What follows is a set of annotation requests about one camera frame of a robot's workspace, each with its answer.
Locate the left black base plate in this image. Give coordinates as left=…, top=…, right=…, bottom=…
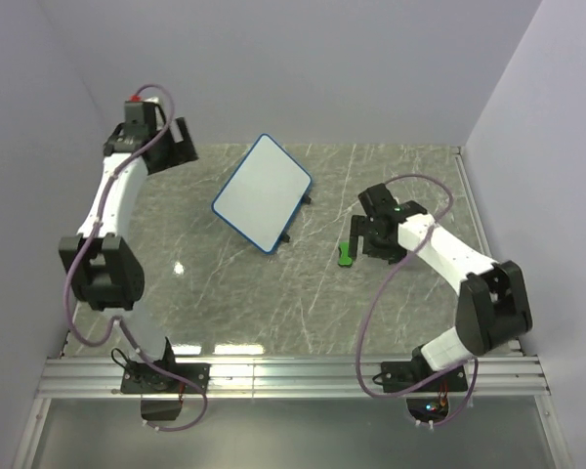
left=120, top=362, right=211, bottom=395

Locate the aluminium rail frame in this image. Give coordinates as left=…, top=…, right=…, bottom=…
left=9, top=144, right=572, bottom=469

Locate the purple cable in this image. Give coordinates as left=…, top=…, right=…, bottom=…
left=63, top=84, right=209, bottom=432
left=354, top=174, right=480, bottom=429

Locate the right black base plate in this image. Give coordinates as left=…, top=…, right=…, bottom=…
left=372, top=361, right=469, bottom=394

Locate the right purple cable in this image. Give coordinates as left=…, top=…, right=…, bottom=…
left=354, top=174, right=480, bottom=429

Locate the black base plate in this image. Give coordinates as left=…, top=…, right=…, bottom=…
left=120, top=362, right=211, bottom=395
left=372, top=361, right=469, bottom=394

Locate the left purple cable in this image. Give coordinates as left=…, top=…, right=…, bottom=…
left=63, top=84, right=209, bottom=432

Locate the blue framed whiteboard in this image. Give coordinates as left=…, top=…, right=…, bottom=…
left=211, top=134, right=313, bottom=254

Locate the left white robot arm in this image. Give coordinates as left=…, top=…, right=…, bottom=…
left=59, top=95, right=209, bottom=395

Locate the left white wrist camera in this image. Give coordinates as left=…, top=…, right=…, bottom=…
left=128, top=94, right=160, bottom=105

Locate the green whiteboard eraser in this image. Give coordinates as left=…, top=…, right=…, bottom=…
left=337, top=241, right=355, bottom=268

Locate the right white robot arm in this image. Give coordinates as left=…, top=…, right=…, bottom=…
left=348, top=184, right=533, bottom=394

